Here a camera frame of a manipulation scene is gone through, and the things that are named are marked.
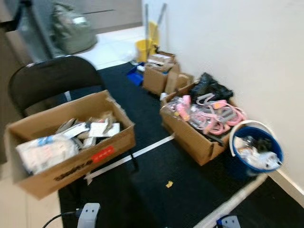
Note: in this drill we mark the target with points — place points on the white tape strip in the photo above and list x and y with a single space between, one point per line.
147 148

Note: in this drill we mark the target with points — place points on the grey mop pole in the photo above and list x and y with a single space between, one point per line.
162 15

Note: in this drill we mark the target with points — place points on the brown drawer cabinet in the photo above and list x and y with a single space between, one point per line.
114 14

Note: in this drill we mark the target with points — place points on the beige wooden stick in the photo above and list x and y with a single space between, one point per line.
230 202

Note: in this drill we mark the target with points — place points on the black floor mat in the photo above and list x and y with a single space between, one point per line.
180 204

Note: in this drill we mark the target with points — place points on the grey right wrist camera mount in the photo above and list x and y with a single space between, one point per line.
230 222

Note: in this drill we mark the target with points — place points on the yellow mop wringer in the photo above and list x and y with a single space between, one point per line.
153 32

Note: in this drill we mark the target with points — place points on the flat cardboard piece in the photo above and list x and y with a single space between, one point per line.
183 81

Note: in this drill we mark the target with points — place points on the olive green backpack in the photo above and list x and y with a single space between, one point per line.
73 31

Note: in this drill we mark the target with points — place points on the small open cardboard box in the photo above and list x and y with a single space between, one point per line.
154 81

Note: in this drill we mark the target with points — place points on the black folding chair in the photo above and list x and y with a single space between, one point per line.
52 78

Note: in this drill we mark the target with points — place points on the yellow mop bucket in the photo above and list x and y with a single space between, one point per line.
142 50

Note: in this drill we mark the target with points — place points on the black tripod stand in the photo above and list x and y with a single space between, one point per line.
28 26

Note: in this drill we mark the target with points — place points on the white paper cards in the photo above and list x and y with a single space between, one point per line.
103 129

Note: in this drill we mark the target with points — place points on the pink handheld device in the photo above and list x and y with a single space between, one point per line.
183 109

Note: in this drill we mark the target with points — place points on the white plastic bag package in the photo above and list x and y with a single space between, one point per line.
45 153

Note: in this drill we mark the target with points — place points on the small yellow trash scrap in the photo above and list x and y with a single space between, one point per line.
169 184

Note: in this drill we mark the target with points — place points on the blue dustpan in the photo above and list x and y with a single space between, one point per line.
135 77

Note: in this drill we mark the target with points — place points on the cardboard box with pink items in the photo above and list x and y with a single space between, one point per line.
190 142

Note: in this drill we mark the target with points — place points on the black plastic bag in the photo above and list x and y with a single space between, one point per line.
211 86

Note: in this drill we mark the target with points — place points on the white plastic trash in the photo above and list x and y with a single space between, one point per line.
259 157

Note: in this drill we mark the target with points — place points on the large cardboard box red label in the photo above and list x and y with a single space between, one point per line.
76 175

